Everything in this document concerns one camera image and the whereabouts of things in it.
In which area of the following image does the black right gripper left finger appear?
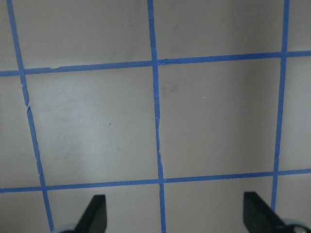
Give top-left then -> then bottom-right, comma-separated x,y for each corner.
73,195 -> 107,233

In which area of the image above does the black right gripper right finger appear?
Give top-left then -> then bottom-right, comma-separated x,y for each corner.
243,192 -> 292,233

